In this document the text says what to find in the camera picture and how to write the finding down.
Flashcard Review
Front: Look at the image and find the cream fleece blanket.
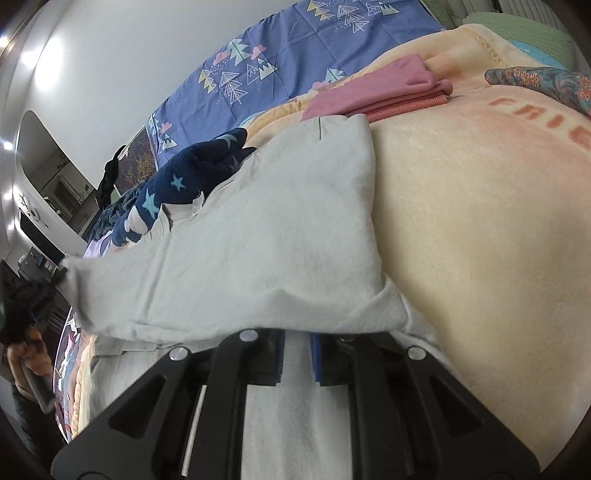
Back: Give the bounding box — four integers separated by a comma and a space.
55, 23, 591, 469

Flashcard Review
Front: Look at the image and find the dark tree print cloth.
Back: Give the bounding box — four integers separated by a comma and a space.
113, 129, 158, 197

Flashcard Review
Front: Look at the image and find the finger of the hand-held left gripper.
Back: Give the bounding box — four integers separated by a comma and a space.
44, 265, 71, 291

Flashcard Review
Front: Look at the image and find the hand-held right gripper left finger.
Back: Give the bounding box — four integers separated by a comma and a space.
51, 329, 284, 480

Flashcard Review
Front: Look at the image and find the teal floral patterned cloth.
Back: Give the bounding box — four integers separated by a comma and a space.
484, 66, 591, 116

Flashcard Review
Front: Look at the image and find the navy star print garment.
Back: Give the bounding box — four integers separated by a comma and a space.
111, 128, 257, 247

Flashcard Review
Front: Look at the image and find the blue tree print bedsheet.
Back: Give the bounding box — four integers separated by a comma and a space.
145, 0, 448, 169

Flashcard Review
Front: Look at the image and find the black hanging garment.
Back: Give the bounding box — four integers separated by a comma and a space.
95, 145, 127, 208

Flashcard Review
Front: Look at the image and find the teal knitted cloth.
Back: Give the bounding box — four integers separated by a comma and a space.
88, 182, 151, 241

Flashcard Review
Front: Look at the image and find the person's left hand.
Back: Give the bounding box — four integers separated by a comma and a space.
7, 329, 52, 386

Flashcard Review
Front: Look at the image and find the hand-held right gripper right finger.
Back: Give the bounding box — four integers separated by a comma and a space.
310, 332, 541, 480

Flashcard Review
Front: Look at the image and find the pink folded garment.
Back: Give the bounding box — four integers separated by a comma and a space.
302, 54, 454, 121

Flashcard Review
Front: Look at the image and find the light grey t-shirt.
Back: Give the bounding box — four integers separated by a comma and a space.
62, 113, 455, 480

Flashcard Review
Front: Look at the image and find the salmon dotted folded garment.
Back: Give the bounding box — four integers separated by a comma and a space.
346, 95, 450, 123

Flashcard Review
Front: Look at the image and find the green pillow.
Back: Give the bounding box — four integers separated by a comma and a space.
462, 11, 575, 70

